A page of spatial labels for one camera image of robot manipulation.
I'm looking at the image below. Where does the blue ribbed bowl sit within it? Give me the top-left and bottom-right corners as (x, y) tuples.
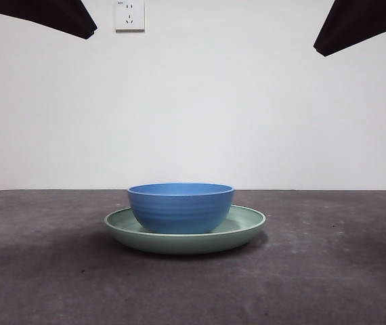
(127, 183), (236, 234)

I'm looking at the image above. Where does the green round plate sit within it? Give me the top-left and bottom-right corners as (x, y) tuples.
(104, 204), (267, 255)

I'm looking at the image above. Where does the white wall socket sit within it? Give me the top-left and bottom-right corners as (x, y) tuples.
(114, 0), (146, 33)

